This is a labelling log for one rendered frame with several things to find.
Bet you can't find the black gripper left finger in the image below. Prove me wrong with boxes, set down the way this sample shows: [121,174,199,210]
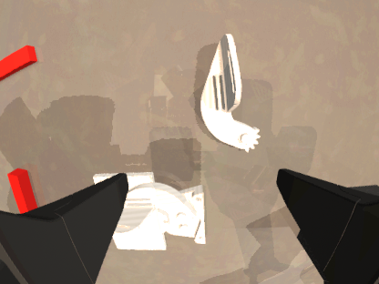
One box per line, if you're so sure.
[0,172,128,284]

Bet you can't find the red rectangular block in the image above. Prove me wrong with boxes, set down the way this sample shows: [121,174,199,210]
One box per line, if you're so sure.
[7,168,37,214]

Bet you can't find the long red bar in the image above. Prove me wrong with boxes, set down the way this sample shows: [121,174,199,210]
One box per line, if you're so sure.
[0,45,37,81]

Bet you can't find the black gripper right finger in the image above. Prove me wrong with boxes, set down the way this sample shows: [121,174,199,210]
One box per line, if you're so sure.
[276,168,379,284]

